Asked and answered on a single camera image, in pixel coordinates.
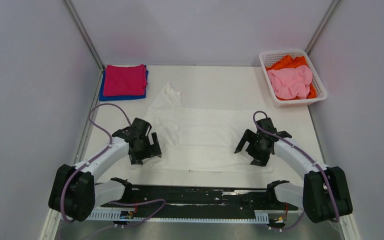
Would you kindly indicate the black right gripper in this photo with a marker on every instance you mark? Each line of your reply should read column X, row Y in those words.
column 259, row 159

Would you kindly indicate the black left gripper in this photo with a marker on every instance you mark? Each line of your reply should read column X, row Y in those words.
column 137, row 158

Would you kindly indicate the white t-shirt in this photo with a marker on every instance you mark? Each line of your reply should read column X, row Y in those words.
column 199, row 140

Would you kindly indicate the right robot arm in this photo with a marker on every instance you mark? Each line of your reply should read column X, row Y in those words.
column 324, row 195

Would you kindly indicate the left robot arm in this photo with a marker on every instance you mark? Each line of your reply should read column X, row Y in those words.
column 75, row 191

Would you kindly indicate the folded blue t-shirt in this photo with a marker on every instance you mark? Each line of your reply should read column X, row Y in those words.
column 103, row 98

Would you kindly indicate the pink t-shirt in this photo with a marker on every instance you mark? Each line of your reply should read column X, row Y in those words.
column 292, row 83

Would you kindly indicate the white plastic basket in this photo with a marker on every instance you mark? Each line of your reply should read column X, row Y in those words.
column 268, row 58

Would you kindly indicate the folded magenta t-shirt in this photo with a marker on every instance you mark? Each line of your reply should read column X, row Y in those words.
column 125, row 81

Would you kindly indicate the orange t-shirt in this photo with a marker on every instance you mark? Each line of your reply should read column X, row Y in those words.
column 287, row 62

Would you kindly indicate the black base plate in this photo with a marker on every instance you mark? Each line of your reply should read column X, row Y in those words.
column 194, row 201

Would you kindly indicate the white slotted cable duct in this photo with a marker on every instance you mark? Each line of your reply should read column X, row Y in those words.
column 121, row 214

